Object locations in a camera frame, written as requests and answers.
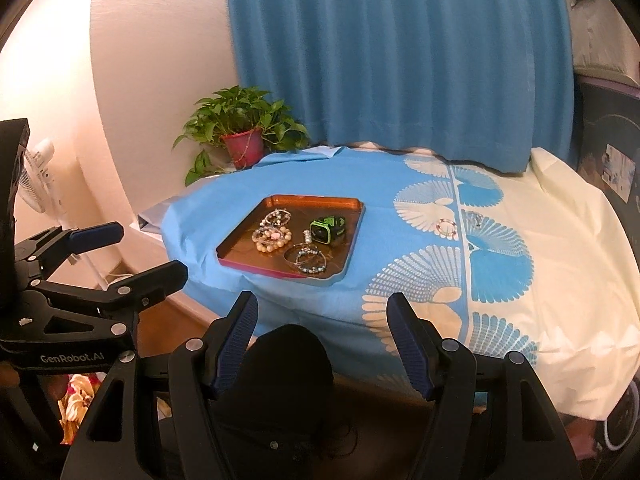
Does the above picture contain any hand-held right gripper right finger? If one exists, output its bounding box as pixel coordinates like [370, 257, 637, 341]
[387, 292, 583, 480]

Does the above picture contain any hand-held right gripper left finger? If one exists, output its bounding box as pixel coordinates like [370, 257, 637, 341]
[60, 290, 259, 480]

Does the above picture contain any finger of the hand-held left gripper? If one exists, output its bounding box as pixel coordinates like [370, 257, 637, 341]
[30, 259, 189, 313]
[14, 221, 125, 281]

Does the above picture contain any orange metal tray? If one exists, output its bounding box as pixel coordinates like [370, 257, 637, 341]
[216, 195, 366, 287]

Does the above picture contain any silver beaded bangle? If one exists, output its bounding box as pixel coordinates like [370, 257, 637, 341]
[284, 243, 328, 277]

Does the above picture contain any green black watch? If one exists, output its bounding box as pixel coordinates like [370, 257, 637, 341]
[309, 215, 348, 246]

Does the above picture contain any red patterned cloth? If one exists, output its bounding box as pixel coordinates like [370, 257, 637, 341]
[57, 372, 108, 446]

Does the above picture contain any white electric fan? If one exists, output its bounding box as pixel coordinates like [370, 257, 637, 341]
[15, 137, 68, 221]

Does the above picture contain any green plant in red pot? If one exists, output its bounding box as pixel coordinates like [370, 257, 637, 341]
[172, 86, 311, 186]

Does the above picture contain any white round hoop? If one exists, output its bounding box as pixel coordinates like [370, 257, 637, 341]
[602, 375, 640, 453]

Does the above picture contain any blue curtain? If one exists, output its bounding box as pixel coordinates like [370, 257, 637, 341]
[224, 0, 576, 173]

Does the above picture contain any dark printed panel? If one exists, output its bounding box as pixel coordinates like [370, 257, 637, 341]
[575, 77, 640, 206]

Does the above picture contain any beige storage bag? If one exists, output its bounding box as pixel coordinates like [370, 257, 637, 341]
[562, 0, 640, 78]

